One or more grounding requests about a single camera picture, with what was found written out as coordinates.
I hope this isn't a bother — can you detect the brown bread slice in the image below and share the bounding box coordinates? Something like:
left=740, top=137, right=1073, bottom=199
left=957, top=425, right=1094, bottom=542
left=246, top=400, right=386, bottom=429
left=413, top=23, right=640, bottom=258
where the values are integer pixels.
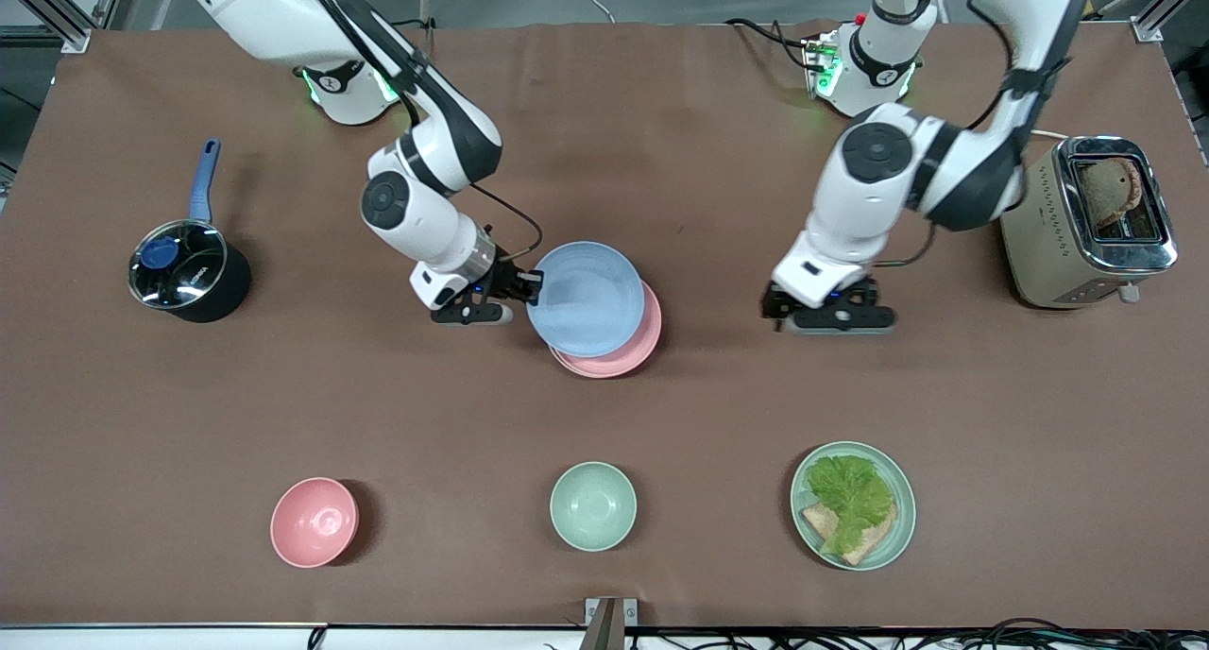
left=801, top=504, right=898, bottom=567

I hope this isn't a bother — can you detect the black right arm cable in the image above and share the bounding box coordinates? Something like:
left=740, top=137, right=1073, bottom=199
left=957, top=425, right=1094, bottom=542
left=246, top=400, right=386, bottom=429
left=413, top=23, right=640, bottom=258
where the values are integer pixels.
left=298, top=0, right=546, bottom=259

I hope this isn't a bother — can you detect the black saucepan with blue handle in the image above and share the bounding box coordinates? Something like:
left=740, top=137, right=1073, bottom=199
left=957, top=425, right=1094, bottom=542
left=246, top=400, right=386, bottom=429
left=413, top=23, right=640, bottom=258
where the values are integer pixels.
left=128, top=138, right=253, bottom=325

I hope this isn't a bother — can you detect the green lettuce leaf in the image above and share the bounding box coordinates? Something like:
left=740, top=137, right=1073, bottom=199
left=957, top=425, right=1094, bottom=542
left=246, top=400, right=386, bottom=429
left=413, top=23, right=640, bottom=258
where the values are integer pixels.
left=806, top=454, right=895, bottom=556

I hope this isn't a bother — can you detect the black base cable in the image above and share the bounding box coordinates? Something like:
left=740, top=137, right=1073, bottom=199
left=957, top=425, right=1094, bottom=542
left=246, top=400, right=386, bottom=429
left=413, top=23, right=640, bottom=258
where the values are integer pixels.
left=725, top=17, right=818, bottom=73

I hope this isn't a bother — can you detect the pink plate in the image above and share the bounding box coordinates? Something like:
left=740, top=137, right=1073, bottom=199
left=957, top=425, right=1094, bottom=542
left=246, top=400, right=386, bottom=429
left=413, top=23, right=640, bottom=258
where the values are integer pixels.
left=550, top=280, right=663, bottom=380

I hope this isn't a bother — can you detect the green plate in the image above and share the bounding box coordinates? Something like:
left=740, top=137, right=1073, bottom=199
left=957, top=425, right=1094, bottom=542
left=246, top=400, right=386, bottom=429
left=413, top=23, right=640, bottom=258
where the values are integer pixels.
left=791, top=441, right=917, bottom=572

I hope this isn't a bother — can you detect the green bowl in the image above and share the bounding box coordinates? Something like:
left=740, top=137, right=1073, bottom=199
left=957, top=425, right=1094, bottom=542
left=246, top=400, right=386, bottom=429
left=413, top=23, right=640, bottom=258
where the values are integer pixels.
left=550, top=461, right=639, bottom=553

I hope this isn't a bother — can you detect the metal table edge bracket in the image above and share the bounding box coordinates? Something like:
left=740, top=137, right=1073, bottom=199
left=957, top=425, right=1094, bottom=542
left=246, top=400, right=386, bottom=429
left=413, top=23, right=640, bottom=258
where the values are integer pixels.
left=580, top=597, right=639, bottom=650

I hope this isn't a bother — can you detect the blue plate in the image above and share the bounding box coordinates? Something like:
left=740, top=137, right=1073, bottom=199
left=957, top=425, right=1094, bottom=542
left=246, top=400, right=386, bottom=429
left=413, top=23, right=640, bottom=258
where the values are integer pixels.
left=526, top=241, right=647, bottom=359

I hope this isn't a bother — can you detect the toast slice in toaster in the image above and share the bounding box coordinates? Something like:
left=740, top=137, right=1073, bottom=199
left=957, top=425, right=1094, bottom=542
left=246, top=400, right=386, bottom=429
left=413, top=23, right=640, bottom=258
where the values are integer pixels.
left=1080, top=157, right=1146, bottom=232

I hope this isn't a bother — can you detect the aluminium frame profile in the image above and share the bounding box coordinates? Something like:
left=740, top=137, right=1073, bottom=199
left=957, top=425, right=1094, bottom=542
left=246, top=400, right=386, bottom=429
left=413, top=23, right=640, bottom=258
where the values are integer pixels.
left=0, top=0, right=128, bottom=54
left=1096, top=0, right=1209, bottom=44

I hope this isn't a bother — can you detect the pink bowl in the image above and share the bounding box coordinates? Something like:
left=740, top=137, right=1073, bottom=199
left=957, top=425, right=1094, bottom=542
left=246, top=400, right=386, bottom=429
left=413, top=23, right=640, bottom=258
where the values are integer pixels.
left=270, top=477, right=360, bottom=569

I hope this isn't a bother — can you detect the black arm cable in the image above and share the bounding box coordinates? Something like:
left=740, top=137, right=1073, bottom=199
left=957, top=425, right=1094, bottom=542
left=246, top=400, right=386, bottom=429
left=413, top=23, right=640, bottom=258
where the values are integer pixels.
left=298, top=0, right=546, bottom=259
left=871, top=0, right=1021, bottom=269

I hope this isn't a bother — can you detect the black cable bundle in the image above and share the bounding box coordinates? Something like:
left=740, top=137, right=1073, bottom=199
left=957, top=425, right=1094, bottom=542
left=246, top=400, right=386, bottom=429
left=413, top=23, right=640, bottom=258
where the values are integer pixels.
left=543, top=616, right=1209, bottom=650

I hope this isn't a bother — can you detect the silver toaster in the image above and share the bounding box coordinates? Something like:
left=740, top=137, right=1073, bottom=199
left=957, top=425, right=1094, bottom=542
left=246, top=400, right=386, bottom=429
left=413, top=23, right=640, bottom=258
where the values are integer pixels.
left=999, top=136, right=1180, bottom=310

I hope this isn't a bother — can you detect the glass lid with blue knob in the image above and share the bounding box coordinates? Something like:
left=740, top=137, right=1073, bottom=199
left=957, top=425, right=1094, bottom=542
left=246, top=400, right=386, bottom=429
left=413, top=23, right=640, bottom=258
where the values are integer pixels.
left=128, top=219, right=230, bottom=309

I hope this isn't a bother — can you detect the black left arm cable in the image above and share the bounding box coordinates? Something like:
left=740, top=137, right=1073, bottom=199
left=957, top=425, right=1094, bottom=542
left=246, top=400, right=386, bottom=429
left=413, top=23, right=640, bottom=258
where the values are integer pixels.
left=871, top=0, right=1021, bottom=269

